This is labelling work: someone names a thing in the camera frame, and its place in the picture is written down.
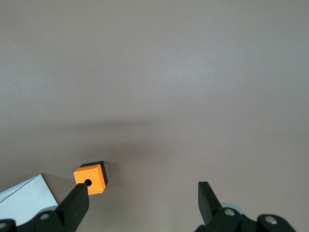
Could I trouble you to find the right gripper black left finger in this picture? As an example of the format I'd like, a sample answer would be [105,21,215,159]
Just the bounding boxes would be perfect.
[16,182,90,232]

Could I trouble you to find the white drawer cabinet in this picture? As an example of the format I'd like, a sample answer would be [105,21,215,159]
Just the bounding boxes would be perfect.
[0,173,59,220]

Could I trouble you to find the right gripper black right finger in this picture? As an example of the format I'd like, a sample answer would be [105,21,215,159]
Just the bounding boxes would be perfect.
[195,181,258,232]

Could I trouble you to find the orange button enclosure box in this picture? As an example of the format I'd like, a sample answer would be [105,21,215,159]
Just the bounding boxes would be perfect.
[73,160,109,196]

